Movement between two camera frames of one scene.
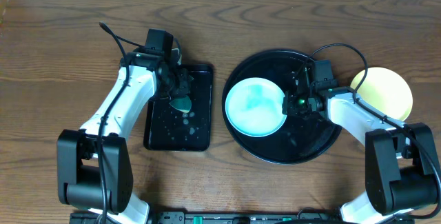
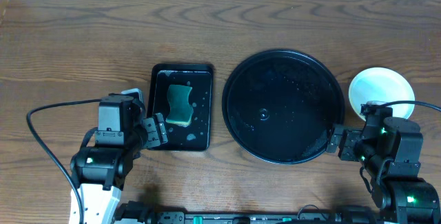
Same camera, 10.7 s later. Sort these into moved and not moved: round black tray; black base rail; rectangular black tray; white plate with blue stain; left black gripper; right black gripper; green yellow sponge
Moved: left black gripper; right black gripper; green yellow sponge; white plate with blue stain
Not moved: round black tray; rectangular black tray; black base rail
